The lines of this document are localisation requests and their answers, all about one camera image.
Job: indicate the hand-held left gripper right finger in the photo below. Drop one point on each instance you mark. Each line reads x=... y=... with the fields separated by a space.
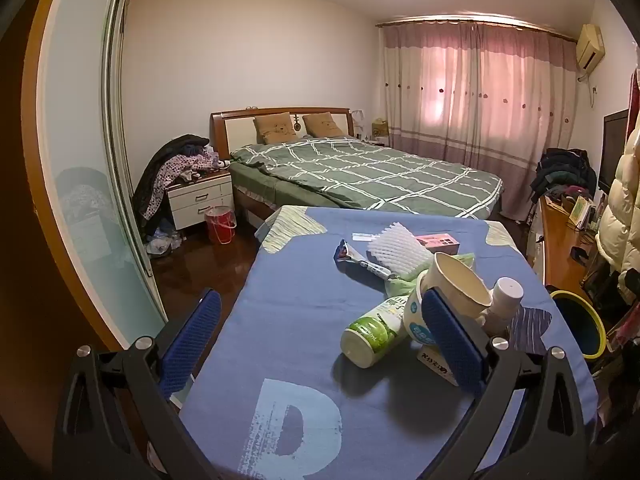
x=450 y=345

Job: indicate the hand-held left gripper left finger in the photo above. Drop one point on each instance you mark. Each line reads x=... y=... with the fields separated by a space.
x=192 y=345

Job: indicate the small white printed box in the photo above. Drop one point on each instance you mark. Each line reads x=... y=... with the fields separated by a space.
x=432 y=360

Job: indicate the white paper cup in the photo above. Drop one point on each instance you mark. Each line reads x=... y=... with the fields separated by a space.
x=462 y=280

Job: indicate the small white plastic bottle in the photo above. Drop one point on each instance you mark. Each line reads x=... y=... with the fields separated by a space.
x=505 y=295

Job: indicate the light green plastic wrapper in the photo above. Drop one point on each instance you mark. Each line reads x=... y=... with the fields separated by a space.
x=400 y=287

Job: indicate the green label plastic bottle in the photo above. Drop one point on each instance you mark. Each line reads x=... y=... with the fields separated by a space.
x=370 y=335

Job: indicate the pink carton box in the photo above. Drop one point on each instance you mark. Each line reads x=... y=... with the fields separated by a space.
x=437 y=241

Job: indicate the white foam fruit net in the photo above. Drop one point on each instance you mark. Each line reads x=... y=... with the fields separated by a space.
x=397 y=250

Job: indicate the yellow-rimmed dark bin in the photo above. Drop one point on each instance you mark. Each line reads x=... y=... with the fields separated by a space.
x=580 y=325

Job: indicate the blue snack wrapper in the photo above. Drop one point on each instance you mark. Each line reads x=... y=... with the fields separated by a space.
x=350 y=255

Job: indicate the plastic bags on floor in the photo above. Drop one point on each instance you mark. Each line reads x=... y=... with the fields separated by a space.
x=162 y=242

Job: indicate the red plastic bucket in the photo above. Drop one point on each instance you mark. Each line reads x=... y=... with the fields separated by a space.
x=220 y=225

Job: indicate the white wooden nightstand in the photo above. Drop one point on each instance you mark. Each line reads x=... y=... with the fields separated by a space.
x=200 y=200

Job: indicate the pile of clothes on nightstand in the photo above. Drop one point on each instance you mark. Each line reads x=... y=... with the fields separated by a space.
x=170 y=165

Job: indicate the books on sideboard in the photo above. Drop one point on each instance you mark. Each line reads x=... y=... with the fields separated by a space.
x=581 y=212

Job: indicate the green checked quilt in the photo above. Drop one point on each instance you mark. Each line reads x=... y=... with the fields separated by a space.
x=360 y=170

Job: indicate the dark clothes pile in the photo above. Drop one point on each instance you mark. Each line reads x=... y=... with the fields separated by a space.
x=562 y=170

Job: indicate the sliding glass wardrobe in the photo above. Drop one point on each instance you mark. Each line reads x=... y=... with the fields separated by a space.
x=80 y=160

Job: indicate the wooden bed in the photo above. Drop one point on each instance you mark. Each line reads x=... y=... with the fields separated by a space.
x=235 y=132

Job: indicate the cream puffer jacket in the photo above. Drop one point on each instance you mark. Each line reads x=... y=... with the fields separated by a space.
x=620 y=210

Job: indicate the tan tissue box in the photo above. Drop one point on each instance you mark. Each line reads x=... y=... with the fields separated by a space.
x=380 y=127

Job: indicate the brown bear pillow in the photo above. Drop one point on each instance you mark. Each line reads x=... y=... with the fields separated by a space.
x=275 y=127
x=322 y=125

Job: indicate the white bedside lamp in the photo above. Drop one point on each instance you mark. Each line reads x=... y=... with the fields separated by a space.
x=358 y=120

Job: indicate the black television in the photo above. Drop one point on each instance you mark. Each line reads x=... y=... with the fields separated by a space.
x=614 y=150

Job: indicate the pink and white curtain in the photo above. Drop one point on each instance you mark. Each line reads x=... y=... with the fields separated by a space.
x=475 y=90

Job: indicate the cream air conditioner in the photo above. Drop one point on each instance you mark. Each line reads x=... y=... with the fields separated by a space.
x=590 y=47

